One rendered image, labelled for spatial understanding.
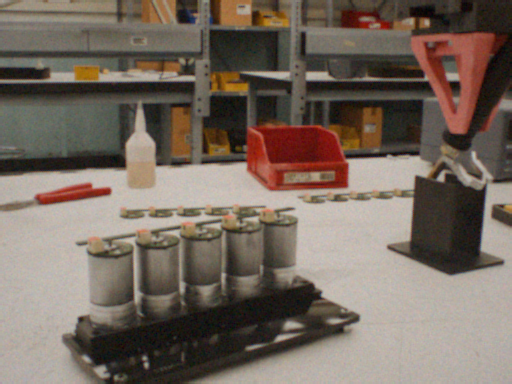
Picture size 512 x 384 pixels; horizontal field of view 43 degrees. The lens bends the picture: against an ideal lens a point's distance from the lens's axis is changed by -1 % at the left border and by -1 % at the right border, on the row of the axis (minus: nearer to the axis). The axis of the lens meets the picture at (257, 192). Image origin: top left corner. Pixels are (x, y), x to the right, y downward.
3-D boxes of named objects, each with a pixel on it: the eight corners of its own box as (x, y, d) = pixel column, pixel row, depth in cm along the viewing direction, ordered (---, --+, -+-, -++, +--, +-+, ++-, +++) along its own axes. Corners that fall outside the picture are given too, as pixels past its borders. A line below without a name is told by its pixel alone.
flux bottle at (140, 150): (159, 183, 80) (158, 100, 78) (151, 189, 77) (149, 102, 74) (132, 181, 80) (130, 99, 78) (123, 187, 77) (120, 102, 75)
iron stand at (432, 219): (423, 307, 53) (487, 229, 46) (372, 226, 58) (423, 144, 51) (477, 294, 56) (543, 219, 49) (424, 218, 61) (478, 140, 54)
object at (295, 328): (287, 295, 46) (288, 279, 45) (360, 332, 40) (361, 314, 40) (61, 352, 37) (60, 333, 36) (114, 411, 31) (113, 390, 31)
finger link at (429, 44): (405, 131, 52) (407, 10, 51) (470, 127, 56) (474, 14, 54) (470, 138, 46) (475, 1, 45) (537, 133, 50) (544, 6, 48)
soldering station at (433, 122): (558, 178, 87) (567, 106, 85) (495, 185, 82) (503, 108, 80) (477, 159, 101) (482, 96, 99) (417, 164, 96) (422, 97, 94)
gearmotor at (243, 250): (267, 305, 41) (269, 225, 40) (234, 314, 39) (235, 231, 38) (245, 293, 43) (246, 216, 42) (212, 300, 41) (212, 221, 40)
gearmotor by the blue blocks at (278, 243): (303, 296, 42) (305, 218, 41) (272, 304, 41) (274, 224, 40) (279, 284, 44) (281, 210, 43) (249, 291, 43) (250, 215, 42)
